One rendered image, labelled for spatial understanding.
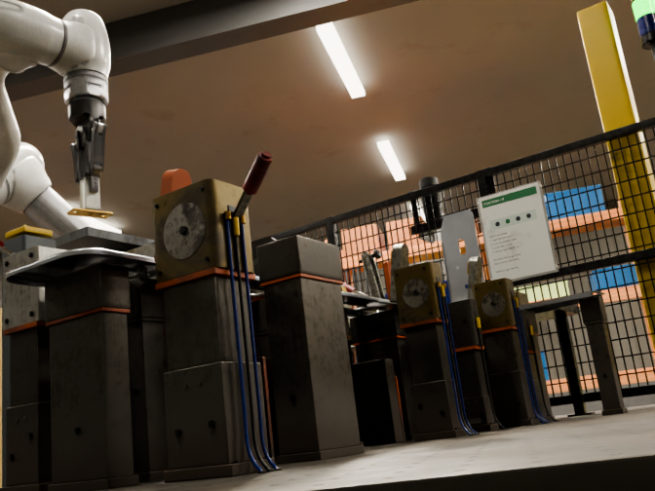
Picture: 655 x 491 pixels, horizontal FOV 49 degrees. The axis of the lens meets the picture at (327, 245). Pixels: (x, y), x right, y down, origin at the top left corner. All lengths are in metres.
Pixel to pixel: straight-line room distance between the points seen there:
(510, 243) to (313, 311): 1.44
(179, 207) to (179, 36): 4.25
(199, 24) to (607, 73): 3.23
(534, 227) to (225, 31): 3.11
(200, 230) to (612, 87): 1.84
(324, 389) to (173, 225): 0.33
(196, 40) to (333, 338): 4.13
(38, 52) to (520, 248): 1.57
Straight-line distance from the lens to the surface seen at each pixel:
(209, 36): 5.08
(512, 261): 2.44
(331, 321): 1.12
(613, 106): 2.50
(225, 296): 0.90
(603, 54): 2.57
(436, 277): 1.47
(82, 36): 1.63
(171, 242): 0.94
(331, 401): 1.09
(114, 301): 1.00
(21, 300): 1.19
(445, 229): 2.24
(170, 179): 1.00
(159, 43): 5.21
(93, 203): 1.53
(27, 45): 1.57
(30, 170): 2.10
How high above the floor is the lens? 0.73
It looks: 15 degrees up
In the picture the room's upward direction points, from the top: 7 degrees counter-clockwise
